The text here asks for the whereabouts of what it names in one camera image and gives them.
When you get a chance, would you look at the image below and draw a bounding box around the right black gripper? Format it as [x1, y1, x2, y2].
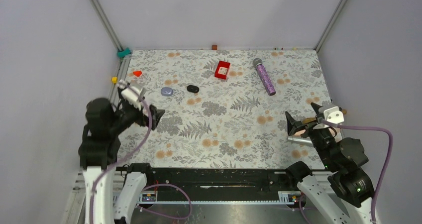
[284, 110, 336, 169]

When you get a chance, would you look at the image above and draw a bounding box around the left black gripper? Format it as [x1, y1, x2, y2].
[109, 87, 165, 133]

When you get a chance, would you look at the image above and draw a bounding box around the lavender earbud charging case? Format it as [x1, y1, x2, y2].
[160, 87, 174, 97]

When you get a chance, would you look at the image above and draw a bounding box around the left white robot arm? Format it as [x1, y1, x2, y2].
[78, 98, 165, 224]

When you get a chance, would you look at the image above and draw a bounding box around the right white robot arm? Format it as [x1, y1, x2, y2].
[285, 103, 377, 224]

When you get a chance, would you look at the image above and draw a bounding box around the pink cylinder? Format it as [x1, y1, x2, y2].
[294, 124, 332, 137]

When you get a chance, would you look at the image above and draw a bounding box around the silver metal cylinder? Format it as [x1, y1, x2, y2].
[287, 136, 314, 147]

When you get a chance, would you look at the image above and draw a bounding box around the orange triangular block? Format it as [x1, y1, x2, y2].
[132, 70, 142, 77]

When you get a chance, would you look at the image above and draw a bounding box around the teal block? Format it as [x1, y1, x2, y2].
[116, 47, 132, 58]

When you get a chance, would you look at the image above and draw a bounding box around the purple glitter microphone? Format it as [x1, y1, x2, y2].
[253, 58, 276, 96]

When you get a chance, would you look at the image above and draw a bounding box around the floral patterned mat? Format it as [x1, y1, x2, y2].
[119, 50, 331, 169]

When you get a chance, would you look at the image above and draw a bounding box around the red open box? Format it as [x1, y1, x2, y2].
[214, 61, 231, 80]

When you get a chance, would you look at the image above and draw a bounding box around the wooden handle stick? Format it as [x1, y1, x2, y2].
[303, 108, 347, 125]

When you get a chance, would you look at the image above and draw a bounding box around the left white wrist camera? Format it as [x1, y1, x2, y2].
[117, 80, 146, 110]

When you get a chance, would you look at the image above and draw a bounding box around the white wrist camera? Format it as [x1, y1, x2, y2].
[314, 105, 344, 129]
[117, 80, 146, 110]

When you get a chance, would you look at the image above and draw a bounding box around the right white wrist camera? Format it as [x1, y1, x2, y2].
[314, 105, 344, 129]

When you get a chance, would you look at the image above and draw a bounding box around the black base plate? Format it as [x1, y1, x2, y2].
[146, 168, 298, 202]

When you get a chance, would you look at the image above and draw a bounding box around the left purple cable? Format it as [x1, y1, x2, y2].
[89, 84, 193, 224]

